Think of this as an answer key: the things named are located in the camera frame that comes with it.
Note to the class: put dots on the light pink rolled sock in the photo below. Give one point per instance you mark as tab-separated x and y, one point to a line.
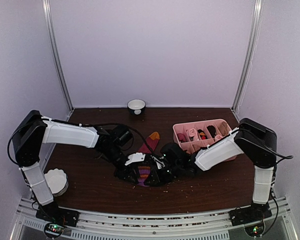
193	135

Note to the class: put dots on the dark brown rolled sock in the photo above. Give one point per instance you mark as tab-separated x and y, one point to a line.
212	130

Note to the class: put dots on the circuit board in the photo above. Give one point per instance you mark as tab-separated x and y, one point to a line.
53	230
254	230

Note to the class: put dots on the left circuit board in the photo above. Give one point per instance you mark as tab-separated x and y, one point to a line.
53	230

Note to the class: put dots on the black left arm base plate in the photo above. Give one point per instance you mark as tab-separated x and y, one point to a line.
64	217

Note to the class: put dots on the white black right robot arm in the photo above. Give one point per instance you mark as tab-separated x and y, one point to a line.
258	142

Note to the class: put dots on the aluminium left corner post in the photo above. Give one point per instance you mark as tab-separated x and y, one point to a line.
56	57

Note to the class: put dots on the pink divided organizer box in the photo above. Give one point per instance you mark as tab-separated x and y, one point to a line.
192	146

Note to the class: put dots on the aluminium corner post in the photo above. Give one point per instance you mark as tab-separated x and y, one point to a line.
56	57
251	48

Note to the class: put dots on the black white small bowl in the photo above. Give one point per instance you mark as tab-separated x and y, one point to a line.
136	107

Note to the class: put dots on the right circuit board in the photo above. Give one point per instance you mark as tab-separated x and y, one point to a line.
254	230

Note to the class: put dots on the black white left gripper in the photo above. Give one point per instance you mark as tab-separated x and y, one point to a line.
122	174

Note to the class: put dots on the white scalloped bowl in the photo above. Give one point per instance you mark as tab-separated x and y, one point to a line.
57	181

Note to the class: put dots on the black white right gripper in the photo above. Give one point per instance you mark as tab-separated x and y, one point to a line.
158	181

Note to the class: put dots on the black red rolled sock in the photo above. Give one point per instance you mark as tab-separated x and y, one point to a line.
202	134

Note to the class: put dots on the aluminium right side rail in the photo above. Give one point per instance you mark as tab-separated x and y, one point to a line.
235	115

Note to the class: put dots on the purple orange striped sock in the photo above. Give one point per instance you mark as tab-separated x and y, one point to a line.
144	167

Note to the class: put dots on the tan ribbed sock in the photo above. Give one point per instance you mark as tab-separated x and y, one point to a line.
224	129

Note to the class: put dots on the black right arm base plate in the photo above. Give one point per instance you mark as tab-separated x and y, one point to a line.
247	215

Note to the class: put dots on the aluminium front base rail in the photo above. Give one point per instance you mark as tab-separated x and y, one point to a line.
209	225

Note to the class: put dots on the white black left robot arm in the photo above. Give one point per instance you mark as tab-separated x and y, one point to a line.
36	130

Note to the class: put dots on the aluminium right corner post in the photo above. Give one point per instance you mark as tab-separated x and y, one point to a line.
251	48

